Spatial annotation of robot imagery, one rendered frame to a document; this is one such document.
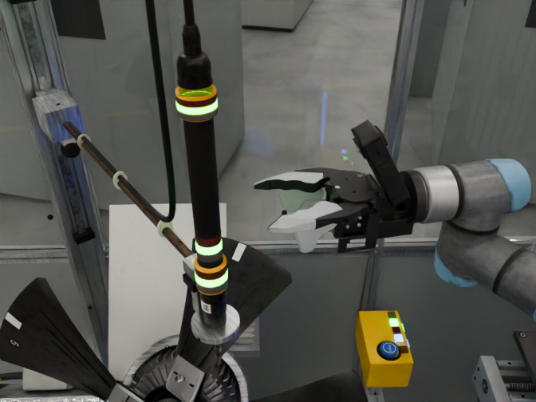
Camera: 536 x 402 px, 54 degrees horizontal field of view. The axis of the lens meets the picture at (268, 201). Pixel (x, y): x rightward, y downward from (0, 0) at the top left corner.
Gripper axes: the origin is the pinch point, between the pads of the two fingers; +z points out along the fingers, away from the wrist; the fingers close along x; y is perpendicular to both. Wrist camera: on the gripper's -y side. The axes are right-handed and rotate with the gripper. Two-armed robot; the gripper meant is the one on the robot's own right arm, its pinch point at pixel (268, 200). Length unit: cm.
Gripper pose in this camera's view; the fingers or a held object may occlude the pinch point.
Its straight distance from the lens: 65.4
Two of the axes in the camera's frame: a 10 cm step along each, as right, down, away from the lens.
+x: -2.0, -5.7, 8.0
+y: 0.0, 8.2, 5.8
